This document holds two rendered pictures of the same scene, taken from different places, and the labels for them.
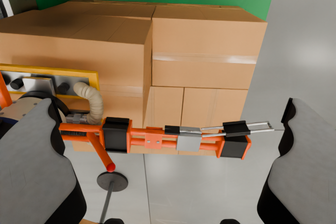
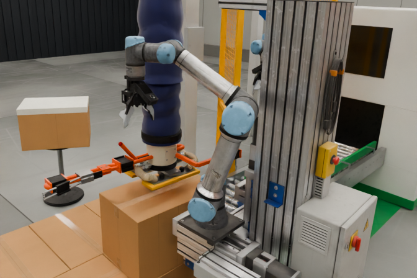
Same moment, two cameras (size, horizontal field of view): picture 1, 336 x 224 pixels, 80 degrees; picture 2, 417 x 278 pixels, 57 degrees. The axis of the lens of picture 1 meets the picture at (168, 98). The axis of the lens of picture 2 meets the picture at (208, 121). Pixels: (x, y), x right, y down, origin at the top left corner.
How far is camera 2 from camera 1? 1.52 m
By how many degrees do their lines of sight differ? 53
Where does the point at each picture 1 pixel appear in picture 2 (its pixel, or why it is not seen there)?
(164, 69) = (100, 269)
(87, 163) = not seen: hidden behind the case
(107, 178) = (72, 195)
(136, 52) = (138, 218)
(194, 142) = (82, 174)
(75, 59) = (167, 200)
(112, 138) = (124, 160)
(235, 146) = (57, 179)
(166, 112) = (71, 245)
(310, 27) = not seen: outside the picture
